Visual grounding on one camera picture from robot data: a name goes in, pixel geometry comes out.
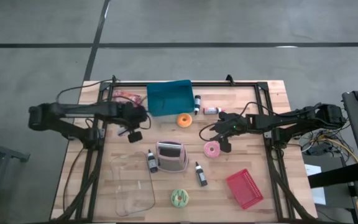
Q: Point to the red perforated plastic basket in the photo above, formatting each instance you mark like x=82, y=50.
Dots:
x=244, y=188

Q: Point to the black food colouring bottle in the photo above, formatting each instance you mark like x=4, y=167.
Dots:
x=152, y=161
x=201, y=175

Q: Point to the orange toy donut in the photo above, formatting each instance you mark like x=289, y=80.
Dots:
x=184, y=120

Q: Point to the pink sprinkled toy donut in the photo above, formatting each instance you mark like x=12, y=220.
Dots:
x=210, y=150

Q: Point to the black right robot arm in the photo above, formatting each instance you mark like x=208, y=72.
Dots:
x=291, y=119

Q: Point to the white paper sheet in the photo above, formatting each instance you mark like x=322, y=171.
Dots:
x=314, y=174

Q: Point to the clear plastic container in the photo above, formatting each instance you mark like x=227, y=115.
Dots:
x=132, y=186

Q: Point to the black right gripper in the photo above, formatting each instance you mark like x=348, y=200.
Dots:
x=235, y=124

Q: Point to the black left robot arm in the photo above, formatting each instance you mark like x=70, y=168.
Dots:
x=73, y=109

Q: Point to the red snack packet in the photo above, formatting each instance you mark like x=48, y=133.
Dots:
x=123, y=95

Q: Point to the black bottle with white band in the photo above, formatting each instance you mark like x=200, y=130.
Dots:
x=197, y=104

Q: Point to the black cart shelf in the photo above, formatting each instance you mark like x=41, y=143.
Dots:
x=337, y=175

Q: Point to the green frosted toy donut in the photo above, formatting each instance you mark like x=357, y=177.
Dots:
x=179, y=198

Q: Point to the blue plastic bin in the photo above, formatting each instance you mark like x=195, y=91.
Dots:
x=169, y=98

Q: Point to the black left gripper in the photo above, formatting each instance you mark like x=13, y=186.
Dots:
x=135, y=116

